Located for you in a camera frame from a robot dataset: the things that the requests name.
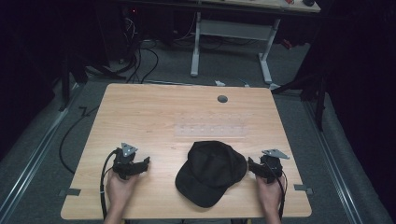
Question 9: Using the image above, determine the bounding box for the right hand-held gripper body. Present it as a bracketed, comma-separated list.
[260, 148, 290, 185]

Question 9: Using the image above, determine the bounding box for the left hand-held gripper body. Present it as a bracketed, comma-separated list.
[111, 142, 140, 181]

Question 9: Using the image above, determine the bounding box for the black baseball cap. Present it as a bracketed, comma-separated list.
[174, 140, 248, 209]

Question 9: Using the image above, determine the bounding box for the person's right hand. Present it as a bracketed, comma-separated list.
[255, 174, 286, 217]

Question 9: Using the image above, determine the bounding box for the person's left hand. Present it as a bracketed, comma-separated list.
[105, 169, 140, 217]

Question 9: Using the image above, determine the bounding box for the grey tape piece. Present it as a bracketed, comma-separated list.
[293, 183, 314, 196]
[58, 188, 82, 198]

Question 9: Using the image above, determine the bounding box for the black stand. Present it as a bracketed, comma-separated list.
[270, 69, 329, 133]
[58, 52, 90, 113]

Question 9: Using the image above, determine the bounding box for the white-framed desk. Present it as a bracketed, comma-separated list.
[118, 0, 322, 86]

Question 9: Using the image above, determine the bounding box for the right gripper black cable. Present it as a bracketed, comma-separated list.
[263, 160, 289, 221]

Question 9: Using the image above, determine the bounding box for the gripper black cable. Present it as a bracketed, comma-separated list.
[263, 160, 289, 221]
[99, 148, 121, 222]

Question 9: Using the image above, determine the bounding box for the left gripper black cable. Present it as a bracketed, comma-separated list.
[99, 148, 121, 222]

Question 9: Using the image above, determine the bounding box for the metal floor rail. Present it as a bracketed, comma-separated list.
[303, 99, 366, 224]
[0, 83, 82, 224]

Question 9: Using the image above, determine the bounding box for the black floor cable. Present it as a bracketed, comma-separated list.
[58, 105, 101, 175]

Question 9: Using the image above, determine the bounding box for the bundle of black cables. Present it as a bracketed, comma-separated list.
[120, 12, 160, 85]

